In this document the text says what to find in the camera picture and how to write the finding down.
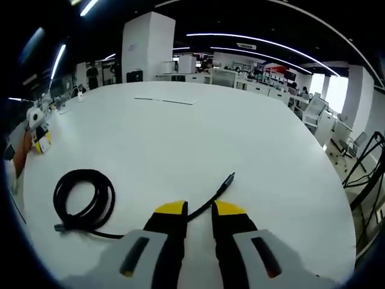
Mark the long ceiling light strip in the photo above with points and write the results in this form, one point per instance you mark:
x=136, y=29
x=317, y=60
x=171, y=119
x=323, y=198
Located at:
x=264, y=55
x=270, y=43

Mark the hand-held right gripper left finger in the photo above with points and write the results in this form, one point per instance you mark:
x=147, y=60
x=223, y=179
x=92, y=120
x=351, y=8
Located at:
x=168, y=241

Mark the small white desk gadget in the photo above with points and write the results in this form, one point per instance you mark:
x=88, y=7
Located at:
x=80, y=95

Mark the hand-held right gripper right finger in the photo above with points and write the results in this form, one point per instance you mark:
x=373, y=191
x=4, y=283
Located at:
x=231, y=241

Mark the black tripod stand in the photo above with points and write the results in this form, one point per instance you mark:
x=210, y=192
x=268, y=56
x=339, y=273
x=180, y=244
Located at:
x=359, y=161

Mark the ceiling air vent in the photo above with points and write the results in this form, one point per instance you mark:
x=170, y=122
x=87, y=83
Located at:
x=246, y=45

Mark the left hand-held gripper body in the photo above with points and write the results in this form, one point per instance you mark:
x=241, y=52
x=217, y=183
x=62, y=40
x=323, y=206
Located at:
x=36, y=117

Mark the row of white office desks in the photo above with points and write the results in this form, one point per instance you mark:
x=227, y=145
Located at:
x=225, y=78

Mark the straight ceiling light strip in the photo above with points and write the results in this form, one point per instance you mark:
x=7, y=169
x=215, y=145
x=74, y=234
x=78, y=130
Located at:
x=58, y=60

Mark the black cube box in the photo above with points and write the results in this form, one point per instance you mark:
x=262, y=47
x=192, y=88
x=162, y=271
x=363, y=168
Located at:
x=134, y=76

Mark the curved ceiling light strip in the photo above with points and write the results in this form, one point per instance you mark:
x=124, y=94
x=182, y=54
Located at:
x=88, y=7

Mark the office chair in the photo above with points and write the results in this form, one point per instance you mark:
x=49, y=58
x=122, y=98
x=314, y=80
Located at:
x=314, y=108
x=357, y=143
x=326, y=126
x=343, y=134

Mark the white boxy machine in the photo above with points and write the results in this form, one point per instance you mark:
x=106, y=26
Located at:
x=187, y=64

